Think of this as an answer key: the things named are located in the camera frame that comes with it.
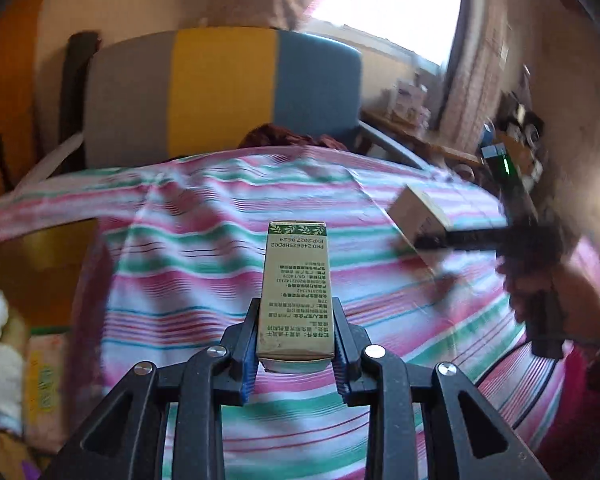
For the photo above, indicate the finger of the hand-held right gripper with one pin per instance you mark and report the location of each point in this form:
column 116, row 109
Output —
column 460, row 240

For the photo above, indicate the gold tin box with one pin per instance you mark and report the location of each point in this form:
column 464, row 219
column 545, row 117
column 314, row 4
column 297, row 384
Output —
column 50, row 260

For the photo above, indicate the wooden wardrobe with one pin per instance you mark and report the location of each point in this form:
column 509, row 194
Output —
column 5, row 85

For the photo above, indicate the large white box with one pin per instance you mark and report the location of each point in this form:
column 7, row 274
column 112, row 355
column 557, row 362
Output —
column 415, row 210

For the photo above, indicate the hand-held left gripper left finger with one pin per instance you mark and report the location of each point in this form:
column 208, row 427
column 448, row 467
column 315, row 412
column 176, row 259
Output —
column 247, row 380

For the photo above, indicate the white plastic-wrapped ball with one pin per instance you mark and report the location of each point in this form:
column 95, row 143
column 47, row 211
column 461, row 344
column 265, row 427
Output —
column 0, row 390

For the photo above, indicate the dark red cloth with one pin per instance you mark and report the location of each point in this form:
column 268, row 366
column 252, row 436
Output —
column 290, row 139

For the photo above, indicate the black rolled mat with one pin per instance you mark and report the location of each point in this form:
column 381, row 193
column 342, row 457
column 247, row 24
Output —
column 75, row 85

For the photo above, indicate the person's right hand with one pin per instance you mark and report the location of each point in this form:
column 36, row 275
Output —
column 580, row 300

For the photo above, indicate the white carton on side desk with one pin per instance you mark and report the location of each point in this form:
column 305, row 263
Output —
column 407, row 100

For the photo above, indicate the striped tablecloth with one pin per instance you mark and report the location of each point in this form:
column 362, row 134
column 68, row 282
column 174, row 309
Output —
column 180, row 260

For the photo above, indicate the wooden side desk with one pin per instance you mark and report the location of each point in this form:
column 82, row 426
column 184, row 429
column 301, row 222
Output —
column 420, row 137

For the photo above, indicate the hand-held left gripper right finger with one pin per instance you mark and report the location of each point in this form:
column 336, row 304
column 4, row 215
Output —
column 341, row 380

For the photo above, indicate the purple snack packet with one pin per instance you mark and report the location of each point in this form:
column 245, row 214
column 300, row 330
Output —
column 27, row 467

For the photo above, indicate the green and beige box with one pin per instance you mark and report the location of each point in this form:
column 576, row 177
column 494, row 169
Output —
column 295, row 290

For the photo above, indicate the grey yellow blue chair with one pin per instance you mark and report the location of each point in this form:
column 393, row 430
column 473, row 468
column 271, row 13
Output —
column 130, row 100

